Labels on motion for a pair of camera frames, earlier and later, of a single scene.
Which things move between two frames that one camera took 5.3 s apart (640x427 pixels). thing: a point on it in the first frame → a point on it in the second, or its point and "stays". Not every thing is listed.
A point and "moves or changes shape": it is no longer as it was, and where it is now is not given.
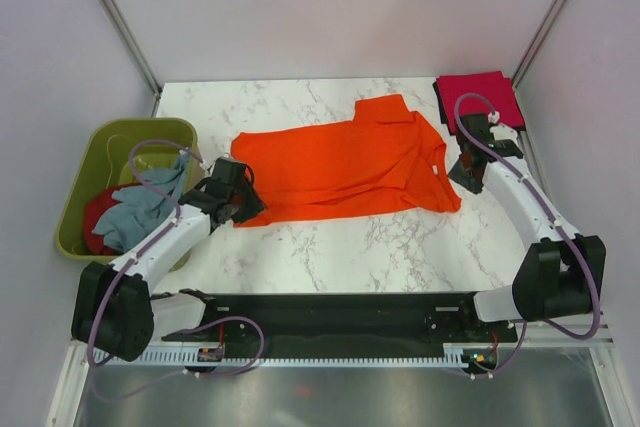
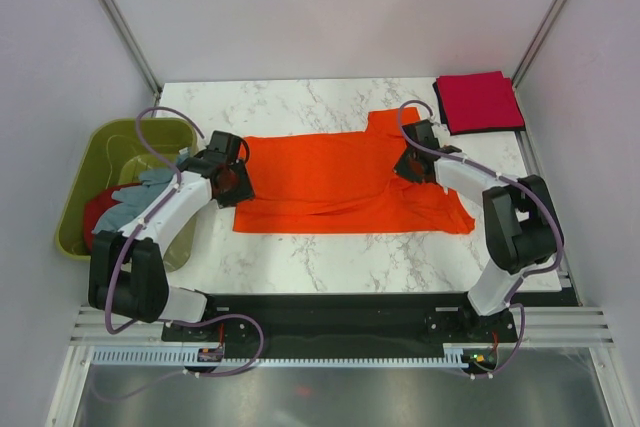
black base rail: [350, 319] stays
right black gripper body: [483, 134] → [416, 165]
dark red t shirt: [96, 205] stays
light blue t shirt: [136, 210] stays
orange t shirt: [386, 157] moves or changes shape
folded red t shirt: [497, 90] stays
